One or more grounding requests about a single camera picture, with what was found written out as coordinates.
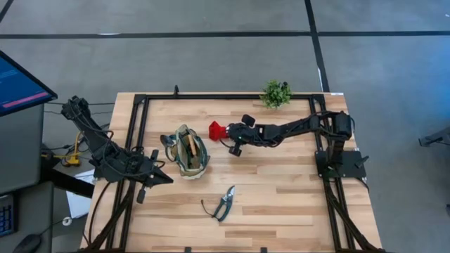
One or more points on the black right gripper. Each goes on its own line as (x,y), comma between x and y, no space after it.
(242,133)

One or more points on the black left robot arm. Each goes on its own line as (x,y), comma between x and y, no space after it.
(98,140)

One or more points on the black computer keyboard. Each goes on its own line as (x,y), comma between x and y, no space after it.
(7,218)

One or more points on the black computer mouse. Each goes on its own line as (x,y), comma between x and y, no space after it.
(28,243)

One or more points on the small green potted plant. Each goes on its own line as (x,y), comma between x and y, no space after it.
(276,94)

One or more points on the black frame mount post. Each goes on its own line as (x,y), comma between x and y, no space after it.
(176,91)

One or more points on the black stand foot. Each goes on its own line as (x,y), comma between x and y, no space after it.
(430,140)

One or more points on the black stand beam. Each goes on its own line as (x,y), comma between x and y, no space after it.
(75,188)

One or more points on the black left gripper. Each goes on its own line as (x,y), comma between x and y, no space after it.
(149,174)

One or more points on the grey cabinet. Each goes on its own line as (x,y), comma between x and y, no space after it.
(21,151)

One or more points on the computer monitor with blue screen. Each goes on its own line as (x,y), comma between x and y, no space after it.
(21,84)

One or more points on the beige and green gardening bag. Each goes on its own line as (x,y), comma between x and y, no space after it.
(190,171)

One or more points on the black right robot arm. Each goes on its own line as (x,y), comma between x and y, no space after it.
(299,126)

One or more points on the black aluminium table frame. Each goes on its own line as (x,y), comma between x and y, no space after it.
(228,96)

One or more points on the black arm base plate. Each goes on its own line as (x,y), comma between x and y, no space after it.
(100,174)
(321,168)

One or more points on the red garden tool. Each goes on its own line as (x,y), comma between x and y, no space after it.
(216,131)

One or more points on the white paper sheet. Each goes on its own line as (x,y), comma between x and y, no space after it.
(75,207)

